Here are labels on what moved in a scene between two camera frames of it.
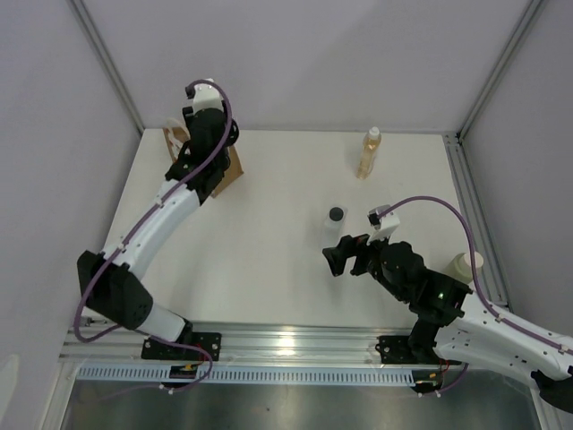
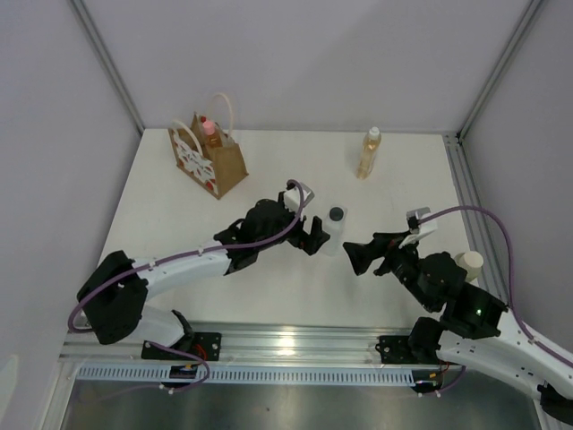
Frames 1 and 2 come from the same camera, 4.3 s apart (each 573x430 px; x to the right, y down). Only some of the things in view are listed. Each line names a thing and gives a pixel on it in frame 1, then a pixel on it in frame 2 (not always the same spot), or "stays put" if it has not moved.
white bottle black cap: [334, 226] stays put
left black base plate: [209, 342] stays put
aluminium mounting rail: [240, 345] stays put
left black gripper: [188, 113] -> [313, 241]
